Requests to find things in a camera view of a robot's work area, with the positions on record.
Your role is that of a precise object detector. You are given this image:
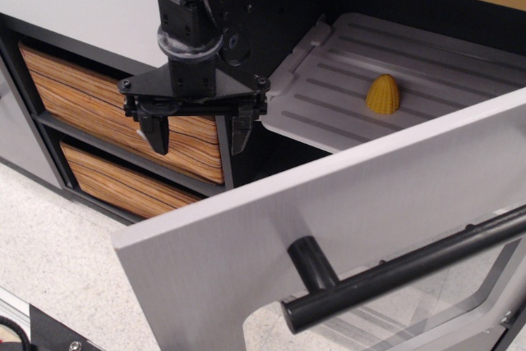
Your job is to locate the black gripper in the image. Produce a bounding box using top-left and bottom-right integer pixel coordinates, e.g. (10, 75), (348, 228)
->
(118, 58), (270, 155)

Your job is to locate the grey toy oven door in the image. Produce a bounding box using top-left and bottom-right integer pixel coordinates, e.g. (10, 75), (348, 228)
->
(112, 90), (525, 350)

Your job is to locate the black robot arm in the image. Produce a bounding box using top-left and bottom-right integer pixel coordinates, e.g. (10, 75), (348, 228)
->
(118, 0), (270, 155)

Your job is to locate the grey oven rack shelf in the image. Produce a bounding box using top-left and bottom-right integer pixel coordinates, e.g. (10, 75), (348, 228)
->
(261, 13), (525, 153)

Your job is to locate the lower wood-pattern fabric bin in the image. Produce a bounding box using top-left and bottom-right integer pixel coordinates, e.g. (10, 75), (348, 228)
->
(60, 142), (202, 219)

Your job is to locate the wood-pattern fabric bin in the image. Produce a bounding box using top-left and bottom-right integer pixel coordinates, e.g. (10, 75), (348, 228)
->
(60, 142), (202, 219)
(18, 41), (224, 185)

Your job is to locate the upper wood-pattern fabric bin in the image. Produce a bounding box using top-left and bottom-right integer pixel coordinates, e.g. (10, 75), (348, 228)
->
(18, 41), (224, 185)

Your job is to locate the grey toy kitchen cabinet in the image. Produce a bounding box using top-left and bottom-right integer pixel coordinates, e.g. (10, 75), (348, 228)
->
(1, 0), (325, 224)

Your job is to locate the yellow toy corn piece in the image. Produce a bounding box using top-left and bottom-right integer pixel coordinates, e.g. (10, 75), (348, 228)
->
(366, 74), (400, 115)

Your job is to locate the black oven door handle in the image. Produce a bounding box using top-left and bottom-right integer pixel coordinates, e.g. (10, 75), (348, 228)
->
(281, 206), (525, 334)

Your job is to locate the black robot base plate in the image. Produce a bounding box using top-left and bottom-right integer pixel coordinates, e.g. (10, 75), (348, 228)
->
(30, 305), (100, 351)

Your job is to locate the black braided cable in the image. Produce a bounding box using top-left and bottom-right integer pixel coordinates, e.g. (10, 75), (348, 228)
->
(0, 315), (34, 351)

